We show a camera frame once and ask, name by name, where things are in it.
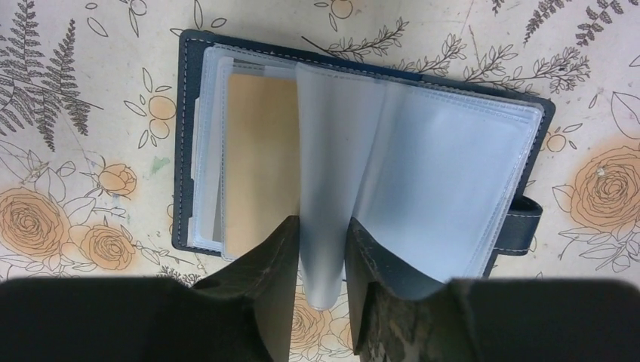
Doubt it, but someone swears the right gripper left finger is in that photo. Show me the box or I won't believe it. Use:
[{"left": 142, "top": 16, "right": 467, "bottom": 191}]
[{"left": 1, "top": 216, "right": 300, "bottom": 361}]

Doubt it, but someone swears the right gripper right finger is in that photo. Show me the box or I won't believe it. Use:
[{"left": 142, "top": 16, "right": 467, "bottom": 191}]
[{"left": 346, "top": 219, "right": 639, "bottom": 361}]

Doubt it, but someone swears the blue leather card holder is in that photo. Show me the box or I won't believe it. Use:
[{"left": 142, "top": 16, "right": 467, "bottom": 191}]
[{"left": 172, "top": 29, "right": 556, "bottom": 309}]

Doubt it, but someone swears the floral table mat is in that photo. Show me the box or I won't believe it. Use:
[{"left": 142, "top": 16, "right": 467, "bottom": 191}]
[{"left": 0, "top": 0, "right": 640, "bottom": 362}]

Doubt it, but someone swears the gold credit card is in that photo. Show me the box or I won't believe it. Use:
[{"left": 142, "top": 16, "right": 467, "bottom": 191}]
[{"left": 223, "top": 73, "right": 300, "bottom": 259}]

